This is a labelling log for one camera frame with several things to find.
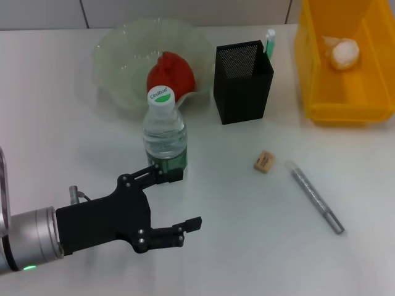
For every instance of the grey silver pen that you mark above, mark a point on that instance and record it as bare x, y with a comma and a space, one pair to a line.
314, 197

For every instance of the yellow plastic bin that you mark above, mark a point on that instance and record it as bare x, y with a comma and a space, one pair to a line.
339, 101

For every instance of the green glass fruit plate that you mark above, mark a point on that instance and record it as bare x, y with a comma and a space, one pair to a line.
123, 61

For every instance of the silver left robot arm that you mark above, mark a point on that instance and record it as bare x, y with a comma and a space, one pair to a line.
31, 237

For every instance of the clear green-label water bottle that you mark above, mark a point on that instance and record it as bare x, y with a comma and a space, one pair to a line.
165, 132

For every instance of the black mesh pen holder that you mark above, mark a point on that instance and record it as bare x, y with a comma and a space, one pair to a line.
243, 98

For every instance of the mint green pen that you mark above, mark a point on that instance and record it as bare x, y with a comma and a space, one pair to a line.
270, 46

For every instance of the white plastic wrap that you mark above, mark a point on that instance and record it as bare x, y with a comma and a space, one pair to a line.
344, 54

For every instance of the red-orange fruit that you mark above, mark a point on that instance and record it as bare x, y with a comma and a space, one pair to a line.
176, 74

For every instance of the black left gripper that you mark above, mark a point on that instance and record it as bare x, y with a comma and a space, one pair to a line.
105, 219

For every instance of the beige eraser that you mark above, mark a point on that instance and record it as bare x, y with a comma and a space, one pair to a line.
264, 160

